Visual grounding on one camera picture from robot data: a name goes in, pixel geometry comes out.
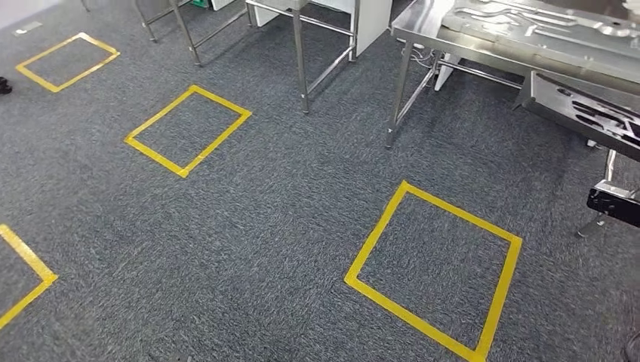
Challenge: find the black plastic frame part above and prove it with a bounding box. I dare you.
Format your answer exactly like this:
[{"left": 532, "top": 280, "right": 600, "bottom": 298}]
[{"left": 512, "top": 69, "right": 640, "bottom": 164}]

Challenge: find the stainless steel workbench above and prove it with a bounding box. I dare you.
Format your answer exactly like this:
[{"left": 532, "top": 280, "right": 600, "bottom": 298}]
[{"left": 383, "top": 0, "right": 640, "bottom": 239}]

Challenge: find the yellow floor tape square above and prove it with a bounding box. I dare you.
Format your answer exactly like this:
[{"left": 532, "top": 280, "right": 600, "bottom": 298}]
[{"left": 343, "top": 180, "right": 524, "bottom": 362}]

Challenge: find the stainless steel side table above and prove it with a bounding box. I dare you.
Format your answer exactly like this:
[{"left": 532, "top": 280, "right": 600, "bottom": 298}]
[{"left": 245, "top": 0, "right": 362, "bottom": 115}]

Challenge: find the white stand leg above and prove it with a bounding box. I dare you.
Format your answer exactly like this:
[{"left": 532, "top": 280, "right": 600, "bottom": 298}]
[{"left": 432, "top": 51, "right": 462, "bottom": 93}]

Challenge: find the white cabinet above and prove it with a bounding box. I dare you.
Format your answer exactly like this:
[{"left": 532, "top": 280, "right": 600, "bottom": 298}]
[{"left": 250, "top": 0, "right": 395, "bottom": 58}]

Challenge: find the aluminium fixture plate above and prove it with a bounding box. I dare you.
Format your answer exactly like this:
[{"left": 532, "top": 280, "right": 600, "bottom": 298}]
[{"left": 441, "top": 0, "right": 640, "bottom": 69}]

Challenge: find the metal floor socket cover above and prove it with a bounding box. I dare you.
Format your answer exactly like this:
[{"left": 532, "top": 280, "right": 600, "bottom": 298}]
[{"left": 11, "top": 20, "right": 44, "bottom": 38}]

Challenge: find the white cable bundle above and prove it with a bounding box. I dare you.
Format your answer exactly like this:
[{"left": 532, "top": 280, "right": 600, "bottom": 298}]
[{"left": 405, "top": 42, "right": 442, "bottom": 70}]

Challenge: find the stainless steel table frame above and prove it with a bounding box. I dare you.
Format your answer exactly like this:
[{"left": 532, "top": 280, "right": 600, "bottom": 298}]
[{"left": 134, "top": 0, "right": 254, "bottom": 69}]

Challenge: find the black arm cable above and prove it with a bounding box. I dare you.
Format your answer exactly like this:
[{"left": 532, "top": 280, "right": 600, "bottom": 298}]
[{"left": 621, "top": 331, "right": 640, "bottom": 362}]

